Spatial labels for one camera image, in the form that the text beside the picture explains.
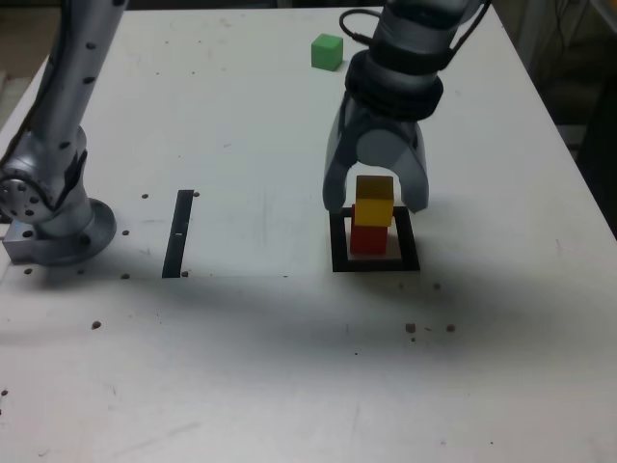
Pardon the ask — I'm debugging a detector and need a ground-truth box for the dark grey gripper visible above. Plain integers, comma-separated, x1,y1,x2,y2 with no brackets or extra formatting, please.
322,95,432,216

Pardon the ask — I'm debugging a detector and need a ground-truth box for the yellow cube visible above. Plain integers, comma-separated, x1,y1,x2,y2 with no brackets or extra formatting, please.
355,175,395,228

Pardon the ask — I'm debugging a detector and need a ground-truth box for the red cube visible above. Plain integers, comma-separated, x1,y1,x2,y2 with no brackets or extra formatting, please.
349,204,389,256

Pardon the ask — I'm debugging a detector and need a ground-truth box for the green cube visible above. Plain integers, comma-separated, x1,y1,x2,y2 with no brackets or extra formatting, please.
310,33,344,72

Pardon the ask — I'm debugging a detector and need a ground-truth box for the black tape square outline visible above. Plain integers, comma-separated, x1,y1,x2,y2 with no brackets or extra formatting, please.
328,205,421,274

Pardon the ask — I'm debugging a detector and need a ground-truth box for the black tape strip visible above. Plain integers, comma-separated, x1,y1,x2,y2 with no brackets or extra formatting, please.
161,189,195,280

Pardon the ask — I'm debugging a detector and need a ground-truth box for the white metal frame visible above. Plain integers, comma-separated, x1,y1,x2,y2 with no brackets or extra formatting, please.
527,0,592,91

